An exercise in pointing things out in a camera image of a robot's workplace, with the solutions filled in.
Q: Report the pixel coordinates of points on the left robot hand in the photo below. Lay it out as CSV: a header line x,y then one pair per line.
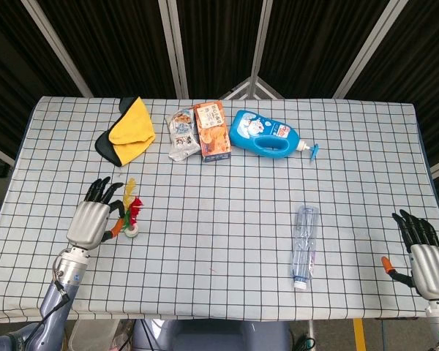
x,y
88,223

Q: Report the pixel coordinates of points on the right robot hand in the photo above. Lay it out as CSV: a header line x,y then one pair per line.
x,y
431,267

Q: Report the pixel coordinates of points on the colourful feather shuttlecock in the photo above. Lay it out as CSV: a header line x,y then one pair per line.
x,y
131,231

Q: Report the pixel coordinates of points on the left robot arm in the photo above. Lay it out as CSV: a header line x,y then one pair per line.
x,y
69,270

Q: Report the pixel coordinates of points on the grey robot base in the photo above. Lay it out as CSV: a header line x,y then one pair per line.
x,y
212,336

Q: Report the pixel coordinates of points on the yellow and black cloth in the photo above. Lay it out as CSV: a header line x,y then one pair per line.
x,y
131,135

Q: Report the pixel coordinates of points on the white plastic bin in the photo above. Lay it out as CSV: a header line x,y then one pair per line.
x,y
91,334

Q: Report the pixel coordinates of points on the silver snack bag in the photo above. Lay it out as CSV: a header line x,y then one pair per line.
x,y
181,139

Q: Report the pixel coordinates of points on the clear plastic water bottle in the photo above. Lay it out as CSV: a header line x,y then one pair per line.
x,y
305,241

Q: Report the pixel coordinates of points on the white checked tablecloth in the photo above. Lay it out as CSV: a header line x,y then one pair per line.
x,y
219,219

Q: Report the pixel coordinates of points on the orange snack box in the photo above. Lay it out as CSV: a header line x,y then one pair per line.
x,y
212,131

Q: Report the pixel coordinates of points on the blue pump detergent bottle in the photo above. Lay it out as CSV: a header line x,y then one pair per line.
x,y
248,131

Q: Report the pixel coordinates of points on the white triangular screen foot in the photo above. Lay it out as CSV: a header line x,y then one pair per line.
x,y
250,86

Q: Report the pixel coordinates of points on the white screen frame post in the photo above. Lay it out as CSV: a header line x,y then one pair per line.
x,y
259,40
58,47
369,47
175,47

